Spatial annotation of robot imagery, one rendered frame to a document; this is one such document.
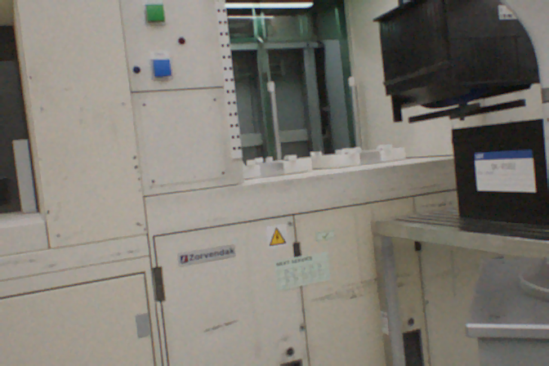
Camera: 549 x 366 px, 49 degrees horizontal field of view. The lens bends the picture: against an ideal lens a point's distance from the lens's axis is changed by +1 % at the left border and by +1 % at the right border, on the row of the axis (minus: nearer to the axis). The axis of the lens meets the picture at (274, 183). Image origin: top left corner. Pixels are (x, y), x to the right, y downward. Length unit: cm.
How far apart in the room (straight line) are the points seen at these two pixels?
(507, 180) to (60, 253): 78
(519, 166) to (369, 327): 48
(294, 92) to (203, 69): 109
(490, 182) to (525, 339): 60
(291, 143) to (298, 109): 13
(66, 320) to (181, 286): 21
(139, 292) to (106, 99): 35
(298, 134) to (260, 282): 108
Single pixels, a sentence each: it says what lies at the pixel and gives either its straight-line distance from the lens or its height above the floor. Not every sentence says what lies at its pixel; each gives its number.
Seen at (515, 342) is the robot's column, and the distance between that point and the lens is 57.
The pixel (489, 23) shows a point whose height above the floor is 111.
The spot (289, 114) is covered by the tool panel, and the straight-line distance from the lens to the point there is 222.
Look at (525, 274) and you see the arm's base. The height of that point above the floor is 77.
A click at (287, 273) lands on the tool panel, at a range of 123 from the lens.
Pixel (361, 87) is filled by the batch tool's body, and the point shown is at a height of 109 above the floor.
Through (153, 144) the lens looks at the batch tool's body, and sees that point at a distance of 114.
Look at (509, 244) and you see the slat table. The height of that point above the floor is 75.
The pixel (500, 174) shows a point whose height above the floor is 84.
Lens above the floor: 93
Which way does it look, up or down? 3 degrees down
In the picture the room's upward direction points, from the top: 6 degrees counter-clockwise
